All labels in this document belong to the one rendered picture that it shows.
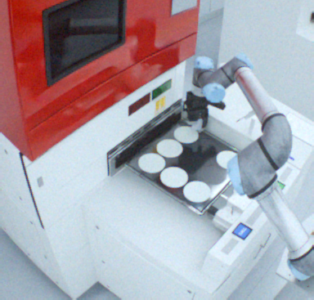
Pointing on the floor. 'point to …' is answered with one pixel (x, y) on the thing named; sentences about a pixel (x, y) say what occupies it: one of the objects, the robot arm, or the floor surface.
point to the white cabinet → (128, 259)
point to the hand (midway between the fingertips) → (199, 129)
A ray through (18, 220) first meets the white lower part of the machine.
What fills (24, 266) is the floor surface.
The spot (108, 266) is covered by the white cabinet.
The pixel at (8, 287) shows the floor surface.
